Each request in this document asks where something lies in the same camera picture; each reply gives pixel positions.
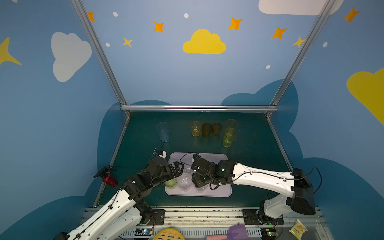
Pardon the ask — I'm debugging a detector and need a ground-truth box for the clear faceted glass back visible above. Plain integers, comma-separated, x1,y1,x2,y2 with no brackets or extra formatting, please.
183,166,194,175

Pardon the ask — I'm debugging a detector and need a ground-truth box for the clear faceted glass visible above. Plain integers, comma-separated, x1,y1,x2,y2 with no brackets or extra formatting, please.
178,174,193,191
196,185,209,193
183,166,194,175

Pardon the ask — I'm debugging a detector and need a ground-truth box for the small green cup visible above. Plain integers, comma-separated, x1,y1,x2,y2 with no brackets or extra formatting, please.
164,178,178,189

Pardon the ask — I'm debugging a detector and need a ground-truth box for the pink plastic tray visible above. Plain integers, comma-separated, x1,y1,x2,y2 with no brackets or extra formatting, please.
165,153,232,198

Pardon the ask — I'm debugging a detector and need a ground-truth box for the brown textured cup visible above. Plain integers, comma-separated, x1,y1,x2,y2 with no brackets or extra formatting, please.
212,123,223,136
202,123,213,139

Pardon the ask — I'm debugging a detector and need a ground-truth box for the yellow transparent cup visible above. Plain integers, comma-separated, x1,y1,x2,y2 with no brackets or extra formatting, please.
190,121,202,137

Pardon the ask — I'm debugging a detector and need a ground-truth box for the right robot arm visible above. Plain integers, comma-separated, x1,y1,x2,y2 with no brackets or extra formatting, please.
191,154,316,222

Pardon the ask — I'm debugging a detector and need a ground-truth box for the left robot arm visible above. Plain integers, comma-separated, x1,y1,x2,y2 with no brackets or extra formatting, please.
54,157,185,240

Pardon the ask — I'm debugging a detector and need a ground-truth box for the tall blue textured cup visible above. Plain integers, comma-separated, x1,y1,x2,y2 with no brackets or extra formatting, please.
156,122,170,143

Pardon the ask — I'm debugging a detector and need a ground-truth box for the tall green cup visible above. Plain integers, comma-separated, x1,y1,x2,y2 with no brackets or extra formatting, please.
223,128,237,148

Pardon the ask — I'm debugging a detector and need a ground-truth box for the tall yellow cup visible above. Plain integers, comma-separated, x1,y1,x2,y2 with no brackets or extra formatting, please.
225,119,239,130

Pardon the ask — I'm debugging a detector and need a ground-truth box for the yellow round lid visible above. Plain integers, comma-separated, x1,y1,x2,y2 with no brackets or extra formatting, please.
153,228,185,240

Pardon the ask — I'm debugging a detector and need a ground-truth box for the purple toy shovel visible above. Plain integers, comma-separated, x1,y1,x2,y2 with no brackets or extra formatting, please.
206,225,249,240

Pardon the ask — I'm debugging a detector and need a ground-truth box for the yellow snack packet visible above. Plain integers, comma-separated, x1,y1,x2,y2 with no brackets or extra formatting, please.
289,219,308,240

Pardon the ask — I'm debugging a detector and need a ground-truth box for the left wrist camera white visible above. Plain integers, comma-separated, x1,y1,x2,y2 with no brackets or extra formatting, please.
157,150,167,159

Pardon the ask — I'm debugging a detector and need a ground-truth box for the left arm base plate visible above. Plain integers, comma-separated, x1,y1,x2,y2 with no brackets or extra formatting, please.
140,209,166,226

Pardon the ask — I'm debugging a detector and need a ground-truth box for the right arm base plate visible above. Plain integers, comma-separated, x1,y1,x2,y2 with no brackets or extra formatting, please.
242,209,284,226

